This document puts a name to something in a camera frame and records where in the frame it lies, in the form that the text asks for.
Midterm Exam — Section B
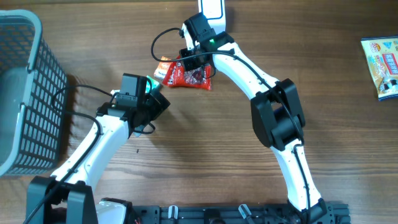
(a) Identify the red candy bag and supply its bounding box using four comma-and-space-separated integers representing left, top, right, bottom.
162, 62, 213, 90

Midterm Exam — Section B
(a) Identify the teal small box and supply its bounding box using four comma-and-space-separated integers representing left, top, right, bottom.
146, 76, 162, 94

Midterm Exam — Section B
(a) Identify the orange small box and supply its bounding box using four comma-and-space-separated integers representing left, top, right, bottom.
154, 57, 172, 80

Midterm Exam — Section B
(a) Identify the grey plastic basket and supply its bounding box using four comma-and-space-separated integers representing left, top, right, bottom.
1, 9, 68, 177

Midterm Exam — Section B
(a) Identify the yellow snack bag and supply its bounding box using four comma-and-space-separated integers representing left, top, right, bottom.
361, 35, 397, 101

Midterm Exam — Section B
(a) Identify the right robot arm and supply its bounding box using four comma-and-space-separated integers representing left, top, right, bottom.
180, 12, 325, 223

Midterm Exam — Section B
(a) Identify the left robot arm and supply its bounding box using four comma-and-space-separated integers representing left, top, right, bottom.
25, 73, 170, 223

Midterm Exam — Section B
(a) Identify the white barcode scanner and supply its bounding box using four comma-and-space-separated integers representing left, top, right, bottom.
198, 0, 226, 34

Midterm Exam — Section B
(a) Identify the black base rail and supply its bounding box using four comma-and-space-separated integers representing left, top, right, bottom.
133, 202, 351, 224

